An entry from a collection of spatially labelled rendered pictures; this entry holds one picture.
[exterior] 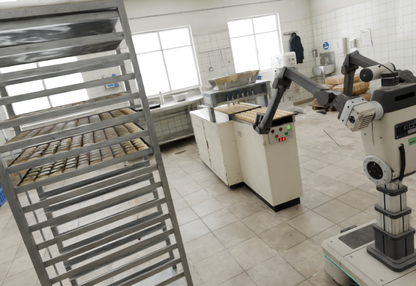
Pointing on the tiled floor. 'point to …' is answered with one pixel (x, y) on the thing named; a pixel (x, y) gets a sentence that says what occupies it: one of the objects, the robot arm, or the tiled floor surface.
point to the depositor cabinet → (218, 147)
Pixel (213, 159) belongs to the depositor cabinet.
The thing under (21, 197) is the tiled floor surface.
